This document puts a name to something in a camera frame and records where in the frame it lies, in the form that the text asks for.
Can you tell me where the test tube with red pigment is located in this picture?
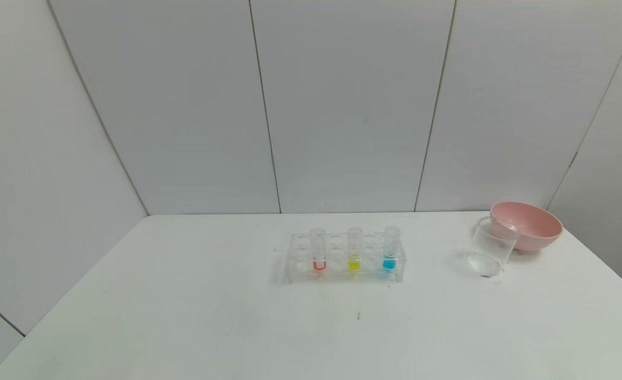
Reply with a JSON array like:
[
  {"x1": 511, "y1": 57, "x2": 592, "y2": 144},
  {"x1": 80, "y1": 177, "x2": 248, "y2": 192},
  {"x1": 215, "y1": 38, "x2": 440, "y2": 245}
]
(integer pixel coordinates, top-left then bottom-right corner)
[{"x1": 309, "y1": 227, "x2": 327, "y2": 273}]

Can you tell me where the test tube with blue pigment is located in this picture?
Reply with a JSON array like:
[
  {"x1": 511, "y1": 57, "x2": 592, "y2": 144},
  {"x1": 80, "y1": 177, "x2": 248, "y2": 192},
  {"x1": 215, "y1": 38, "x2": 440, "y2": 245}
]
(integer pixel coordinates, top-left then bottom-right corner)
[{"x1": 383, "y1": 226, "x2": 401, "y2": 273}]

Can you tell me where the test tube with yellow pigment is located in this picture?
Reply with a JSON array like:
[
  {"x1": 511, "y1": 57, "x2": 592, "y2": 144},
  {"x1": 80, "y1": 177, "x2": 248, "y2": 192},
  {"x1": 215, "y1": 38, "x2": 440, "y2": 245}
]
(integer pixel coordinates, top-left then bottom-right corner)
[{"x1": 346, "y1": 227, "x2": 363, "y2": 273}]

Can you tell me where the clear plastic test tube rack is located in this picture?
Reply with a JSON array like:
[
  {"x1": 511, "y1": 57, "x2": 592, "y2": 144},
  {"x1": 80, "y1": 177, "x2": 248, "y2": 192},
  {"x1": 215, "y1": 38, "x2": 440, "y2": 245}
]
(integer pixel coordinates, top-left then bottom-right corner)
[{"x1": 285, "y1": 230, "x2": 408, "y2": 284}]

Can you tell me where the clear glass beaker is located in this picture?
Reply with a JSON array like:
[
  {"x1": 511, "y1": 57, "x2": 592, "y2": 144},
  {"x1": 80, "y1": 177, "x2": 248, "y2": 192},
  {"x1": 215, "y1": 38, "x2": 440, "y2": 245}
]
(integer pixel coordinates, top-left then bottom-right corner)
[{"x1": 467, "y1": 216, "x2": 521, "y2": 278}]

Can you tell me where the pink bowl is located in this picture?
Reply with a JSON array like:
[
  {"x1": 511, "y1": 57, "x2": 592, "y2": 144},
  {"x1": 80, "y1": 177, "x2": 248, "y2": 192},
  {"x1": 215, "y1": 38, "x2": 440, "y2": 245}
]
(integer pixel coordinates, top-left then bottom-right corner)
[{"x1": 489, "y1": 201, "x2": 563, "y2": 252}]

